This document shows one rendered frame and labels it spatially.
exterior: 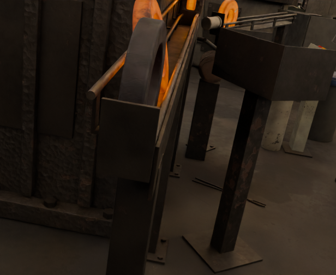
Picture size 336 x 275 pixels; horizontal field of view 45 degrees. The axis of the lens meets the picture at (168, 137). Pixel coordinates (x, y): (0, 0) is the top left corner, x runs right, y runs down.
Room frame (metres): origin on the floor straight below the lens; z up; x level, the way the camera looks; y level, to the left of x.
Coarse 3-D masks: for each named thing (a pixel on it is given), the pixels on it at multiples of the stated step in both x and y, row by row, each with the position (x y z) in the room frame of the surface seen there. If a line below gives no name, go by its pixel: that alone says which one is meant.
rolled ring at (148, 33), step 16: (144, 32) 0.53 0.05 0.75; (160, 32) 0.55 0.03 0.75; (128, 48) 0.51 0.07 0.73; (144, 48) 0.51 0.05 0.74; (160, 48) 0.61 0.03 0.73; (128, 64) 0.49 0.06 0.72; (144, 64) 0.49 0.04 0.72; (160, 64) 0.63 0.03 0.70; (128, 80) 0.49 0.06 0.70; (144, 80) 0.49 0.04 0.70; (160, 80) 0.65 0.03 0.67; (128, 96) 0.48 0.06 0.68; (144, 96) 0.48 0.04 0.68
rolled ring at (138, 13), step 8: (136, 0) 0.80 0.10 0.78; (144, 0) 0.79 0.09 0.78; (152, 0) 0.80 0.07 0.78; (136, 8) 0.77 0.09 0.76; (144, 8) 0.76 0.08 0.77; (152, 8) 0.79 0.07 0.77; (136, 16) 0.75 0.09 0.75; (144, 16) 0.75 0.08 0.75; (152, 16) 0.77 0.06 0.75; (160, 16) 0.87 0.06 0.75; (168, 64) 0.89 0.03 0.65; (168, 72) 0.87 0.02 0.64; (168, 80) 0.86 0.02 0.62; (160, 88) 0.76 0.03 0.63
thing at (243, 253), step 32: (224, 32) 1.19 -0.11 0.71; (256, 32) 1.28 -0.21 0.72; (224, 64) 1.17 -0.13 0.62; (256, 64) 1.06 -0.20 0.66; (288, 64) 1.00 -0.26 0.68; (320, 64) 1.07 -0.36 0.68; (256, 96) 1.14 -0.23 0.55; (288, 96) 1.02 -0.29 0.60; (320, 96) 1.09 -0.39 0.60; (256, 128) 1.15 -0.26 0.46; (256, 160) 1.17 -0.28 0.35; (224, 192) 1.17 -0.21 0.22; (224, 224) 1.14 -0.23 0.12; (224, 256) 1.12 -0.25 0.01; (256, 256) 1.15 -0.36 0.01
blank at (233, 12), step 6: (228, 0) 2.07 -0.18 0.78; (234, 0) 2.10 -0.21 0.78; (222, 6) 2.04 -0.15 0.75; (228, 6) 2.05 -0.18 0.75; (234, 6) 2.10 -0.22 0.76; (222, 12) 2.03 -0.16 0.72; (228, 12) 2.06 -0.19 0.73; (234, 12) 2.11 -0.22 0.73; (228, 18) 2.13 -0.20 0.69; (234, 18) 2.12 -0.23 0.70; (234, 24) 2.13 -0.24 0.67
